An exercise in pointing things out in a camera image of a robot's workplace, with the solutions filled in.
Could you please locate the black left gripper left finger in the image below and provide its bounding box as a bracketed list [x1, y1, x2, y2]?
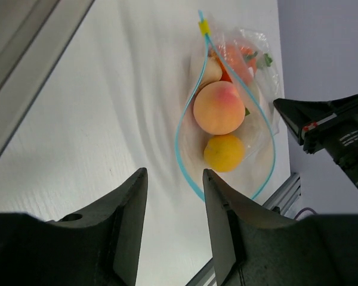
[0, 168, 148, 285]

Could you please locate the orange fake pumpkin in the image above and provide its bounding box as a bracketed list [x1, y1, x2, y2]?
[217, 44, 258, 85]

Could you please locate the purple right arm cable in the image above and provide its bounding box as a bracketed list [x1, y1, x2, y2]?
[295, 207, 317, 220]

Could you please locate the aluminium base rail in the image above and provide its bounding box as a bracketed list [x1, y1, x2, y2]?
[186, 259, 217, 286]

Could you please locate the aluminium frame rail right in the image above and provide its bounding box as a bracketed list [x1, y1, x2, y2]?
[263, 173, 301, 216]

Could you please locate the white fake egg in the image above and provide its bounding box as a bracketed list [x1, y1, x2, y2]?
[200, 57, 223, 88]

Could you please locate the fake peach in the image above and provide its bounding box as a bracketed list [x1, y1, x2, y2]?
[193, 81, 245, 135]

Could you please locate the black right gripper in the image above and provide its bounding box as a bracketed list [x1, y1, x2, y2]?
[273, 94, 358, 189]

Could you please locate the yellow fake lemon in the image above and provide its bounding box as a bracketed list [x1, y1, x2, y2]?
[203, 134, 245, 172]

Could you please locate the yellow zipper slider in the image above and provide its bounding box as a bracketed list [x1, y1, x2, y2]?
[198, 18, 211, 37]

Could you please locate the clear zip top bag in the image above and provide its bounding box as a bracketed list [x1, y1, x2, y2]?
[174, 14, 282, 199]

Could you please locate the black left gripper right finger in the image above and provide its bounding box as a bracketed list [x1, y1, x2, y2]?
[203, 169, 358, 285]

